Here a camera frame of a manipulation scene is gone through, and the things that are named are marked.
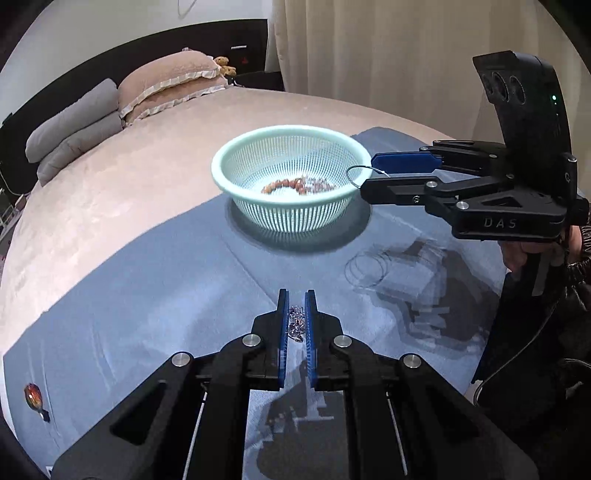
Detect black nightstand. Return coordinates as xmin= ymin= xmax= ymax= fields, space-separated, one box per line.
xmin=226 ymin=69 xmax=284 ymax=92

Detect person's right hand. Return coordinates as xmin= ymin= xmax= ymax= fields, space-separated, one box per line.
xmin=502 ymin=240 xmax=536 ymax=274

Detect beige curtain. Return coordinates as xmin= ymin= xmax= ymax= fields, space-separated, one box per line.
xmin=268 ymin=0 xmax=591 ymax=217

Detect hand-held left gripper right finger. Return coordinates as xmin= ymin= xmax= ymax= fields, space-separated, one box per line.
xmin=305 ymin=290 xmax=541 ymax=480

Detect clear crystal earrings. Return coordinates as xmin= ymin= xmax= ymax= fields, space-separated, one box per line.
xmin=287 ymin=304 xmax=306 ymax=343

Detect pink crystal bracelet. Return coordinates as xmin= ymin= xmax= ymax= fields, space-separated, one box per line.
xmin=302 ymin=175 xmax=338 ymax=192

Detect teal plastic basket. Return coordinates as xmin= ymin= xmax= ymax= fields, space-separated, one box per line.
xmin=211 ymin=124 xmax=372 ymax=233

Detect orange bead bracelet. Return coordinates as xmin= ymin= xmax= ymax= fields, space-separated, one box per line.
xmin=261 ymin=176 xmax=308 ymax=195

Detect large silver hoop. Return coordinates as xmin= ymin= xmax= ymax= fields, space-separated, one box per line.
xmin=346 ymin=165 xmax=389 ymax=190

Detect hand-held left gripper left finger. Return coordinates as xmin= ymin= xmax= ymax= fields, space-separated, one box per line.
xmin=51 ymin=290 xmax=289 ymax=480

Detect pink ruffled pillow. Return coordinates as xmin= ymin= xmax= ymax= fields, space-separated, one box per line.
xmin=117 ymin=48 xmax=222 ymax=114
xmin=121 ymin=76 xmax=229 ymax=125

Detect black headboard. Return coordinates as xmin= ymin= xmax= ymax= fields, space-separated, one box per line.
xmin=0 ymin=18 xmax=284 ymax=195

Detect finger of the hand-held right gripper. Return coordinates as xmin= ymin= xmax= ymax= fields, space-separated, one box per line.
xmin=370 ymin=141 xmax=509 ymax=175
xmin=360 ymin=172 xmax=513 ymax=217

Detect grey pillow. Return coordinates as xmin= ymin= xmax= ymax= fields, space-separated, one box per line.
xmin=37 ymin=113 xmax=124 ymax=186
xmin=25 ymin=78 xmax=120 ymax=163

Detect bed with beige sheet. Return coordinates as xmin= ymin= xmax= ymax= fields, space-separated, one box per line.
xmin=0 ymin=85 xmax=462 ymax=370

